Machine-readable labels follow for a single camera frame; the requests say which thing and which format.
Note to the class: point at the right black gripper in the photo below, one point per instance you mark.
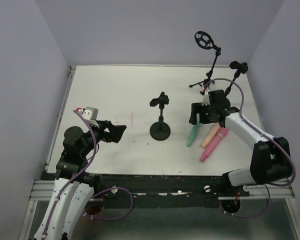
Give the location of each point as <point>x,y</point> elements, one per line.
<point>201,113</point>

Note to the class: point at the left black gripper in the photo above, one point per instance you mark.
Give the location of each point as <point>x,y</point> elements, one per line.
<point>107,131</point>

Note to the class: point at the green toy microphone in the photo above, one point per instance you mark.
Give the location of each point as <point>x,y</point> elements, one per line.
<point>193,134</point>

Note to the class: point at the black round-base clip stand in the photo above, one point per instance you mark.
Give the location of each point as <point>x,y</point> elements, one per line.
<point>160,130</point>

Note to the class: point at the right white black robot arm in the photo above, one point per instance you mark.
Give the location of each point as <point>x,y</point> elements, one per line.
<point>270,159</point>

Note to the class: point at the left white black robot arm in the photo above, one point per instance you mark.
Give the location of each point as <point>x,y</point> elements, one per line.
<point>73,186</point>

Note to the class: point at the black right clip stand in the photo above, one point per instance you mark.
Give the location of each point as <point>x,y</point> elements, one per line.
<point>241,68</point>

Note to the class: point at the peach toy microphone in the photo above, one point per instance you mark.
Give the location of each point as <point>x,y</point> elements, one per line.
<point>213,131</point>

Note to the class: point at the pink toy microphone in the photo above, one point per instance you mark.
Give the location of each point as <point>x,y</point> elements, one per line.
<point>218,137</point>

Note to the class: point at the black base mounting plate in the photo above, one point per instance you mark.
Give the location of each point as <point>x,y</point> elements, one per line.
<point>119,191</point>

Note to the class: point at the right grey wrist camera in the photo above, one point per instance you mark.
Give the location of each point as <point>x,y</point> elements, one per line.
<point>205,100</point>

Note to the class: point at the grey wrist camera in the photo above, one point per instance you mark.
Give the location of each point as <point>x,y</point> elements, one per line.
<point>89,113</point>
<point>205,100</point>

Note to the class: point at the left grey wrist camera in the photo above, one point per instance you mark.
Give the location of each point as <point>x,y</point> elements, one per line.
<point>89,113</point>

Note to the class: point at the black tripod ring stand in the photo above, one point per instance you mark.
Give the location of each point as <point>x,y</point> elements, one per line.
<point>206,42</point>

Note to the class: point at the left aluminium rail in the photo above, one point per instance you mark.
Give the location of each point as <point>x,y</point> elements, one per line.
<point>42,190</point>

